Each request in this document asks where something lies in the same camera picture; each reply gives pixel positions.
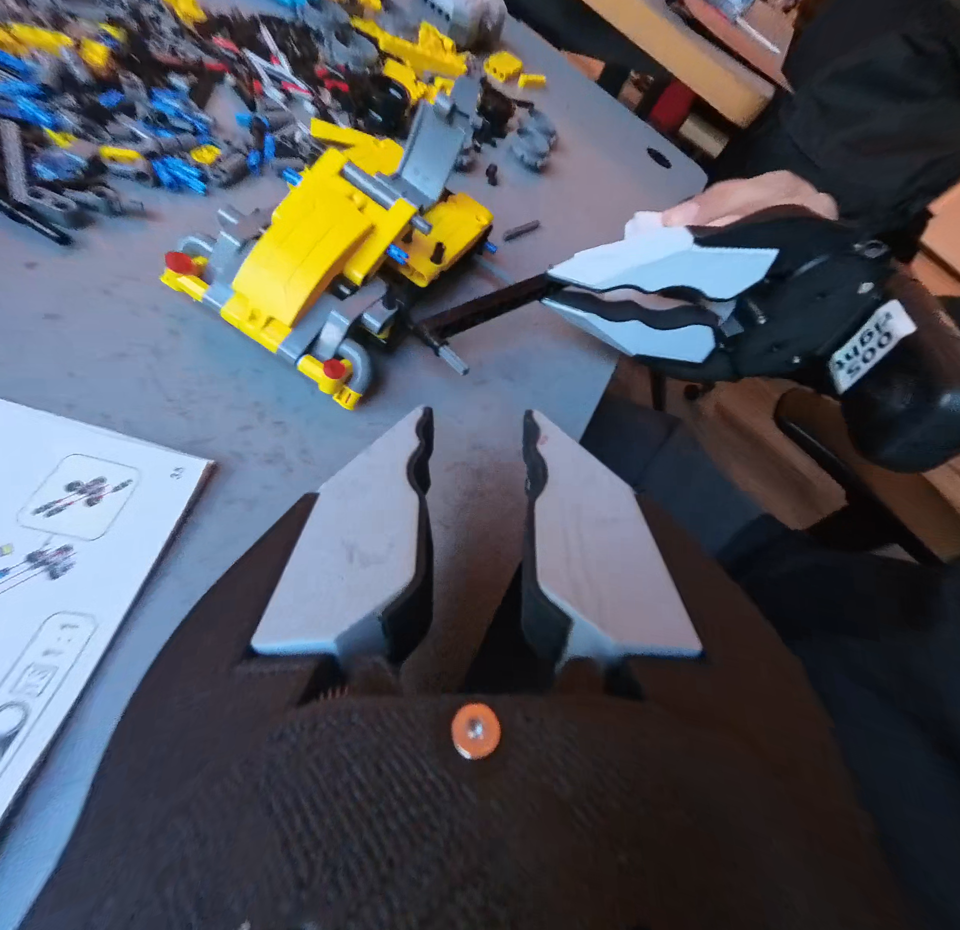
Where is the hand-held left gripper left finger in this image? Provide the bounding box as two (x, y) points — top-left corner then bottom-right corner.
(249, 406), (438, 665)

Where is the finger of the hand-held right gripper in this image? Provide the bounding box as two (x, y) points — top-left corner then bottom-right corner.
(546, 211), (783, 305)
(540, 288), (740, 365)

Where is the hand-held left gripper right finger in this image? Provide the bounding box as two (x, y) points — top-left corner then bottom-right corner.
(519, 408), (706, 669)

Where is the long black holed beam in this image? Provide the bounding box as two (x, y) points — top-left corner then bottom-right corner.
(408, 273), (560, 346)

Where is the yellow toy vehicle model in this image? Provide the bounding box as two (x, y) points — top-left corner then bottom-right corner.
(159, 75), (500, 410)

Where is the grey desk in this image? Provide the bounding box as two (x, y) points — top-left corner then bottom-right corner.
(0, 0), (710, 901)

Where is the person's right hand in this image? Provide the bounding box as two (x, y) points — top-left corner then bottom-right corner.
(662, 169), (841, 230)

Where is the grey connector piece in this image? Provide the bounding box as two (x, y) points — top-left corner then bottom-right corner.
(513, 108), (560, 172)

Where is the wooden table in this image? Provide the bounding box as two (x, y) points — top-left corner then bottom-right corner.
(543, 0), (796, 129)

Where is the white instruction booklet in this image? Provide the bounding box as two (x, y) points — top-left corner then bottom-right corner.
(0, 397), (217, 826)

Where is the pile of yellow beams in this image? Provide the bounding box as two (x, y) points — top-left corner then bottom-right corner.
(352, 18), (470, 102)

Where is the grey battery box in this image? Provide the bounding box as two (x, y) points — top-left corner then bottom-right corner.
(411, 0), (509, 50)

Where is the pile of small building pieces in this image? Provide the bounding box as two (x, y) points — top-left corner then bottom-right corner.
(0, 0), (421, 245)

